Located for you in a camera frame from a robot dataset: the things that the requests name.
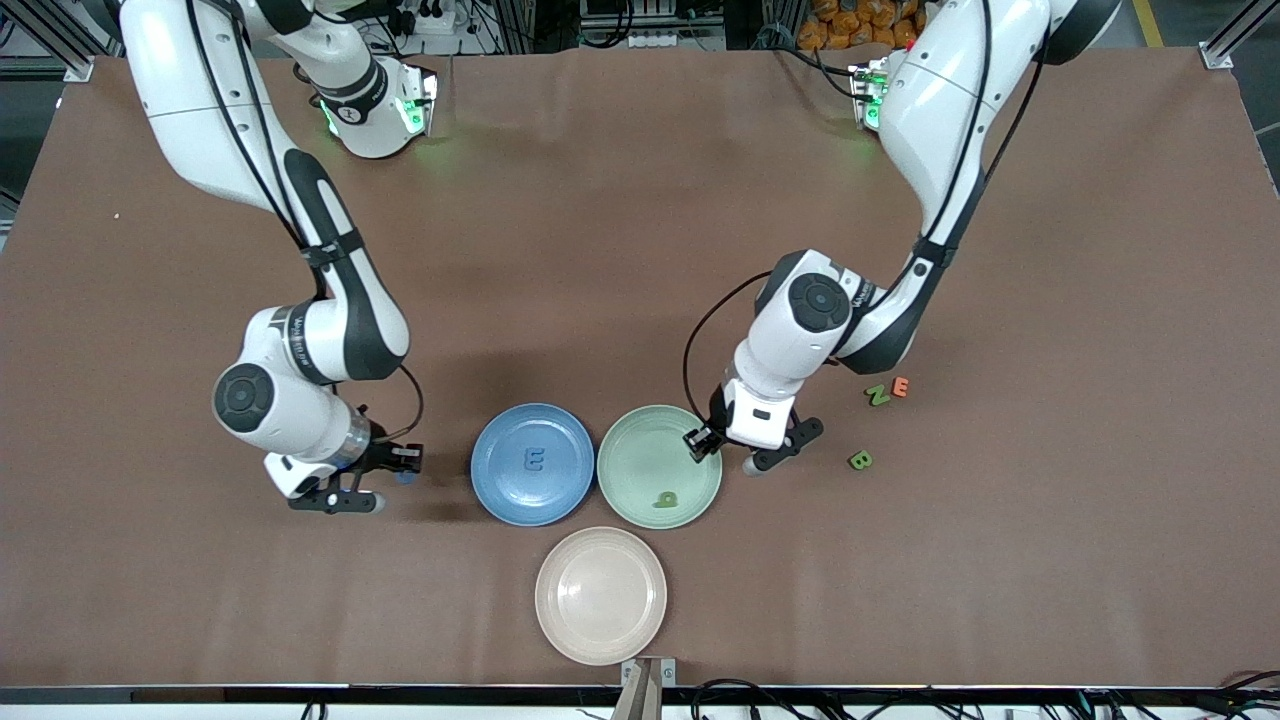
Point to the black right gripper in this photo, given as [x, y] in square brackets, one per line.
[382, 454]

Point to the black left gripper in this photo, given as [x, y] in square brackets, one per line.
[716, 418]

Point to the blue foam letter m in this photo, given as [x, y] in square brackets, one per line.
[533, 461]

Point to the green foam letter B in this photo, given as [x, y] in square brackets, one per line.
[860, 460]

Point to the green foam letter N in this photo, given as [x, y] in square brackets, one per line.
[876, 395]

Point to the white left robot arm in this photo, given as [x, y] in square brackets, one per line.
[940, 110]

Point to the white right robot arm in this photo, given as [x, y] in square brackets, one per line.
[190, 90]

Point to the green round plate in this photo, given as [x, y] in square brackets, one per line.
[640, 470]

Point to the blue round plate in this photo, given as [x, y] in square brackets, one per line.
[500, 500]

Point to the beige round plate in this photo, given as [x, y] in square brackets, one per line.
[600, 595]

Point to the brown table cover mat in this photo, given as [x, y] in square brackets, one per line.
[600, 250]

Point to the white power strip with plugs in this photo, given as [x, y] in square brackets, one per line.
[430, 22]

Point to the orange fruit pile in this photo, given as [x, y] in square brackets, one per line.
[850, 25]

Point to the silver mounting bracket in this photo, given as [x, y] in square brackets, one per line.
[666, 670]

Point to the aluminium frame profile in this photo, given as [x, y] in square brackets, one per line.
[1215, 55]
[78, 68]

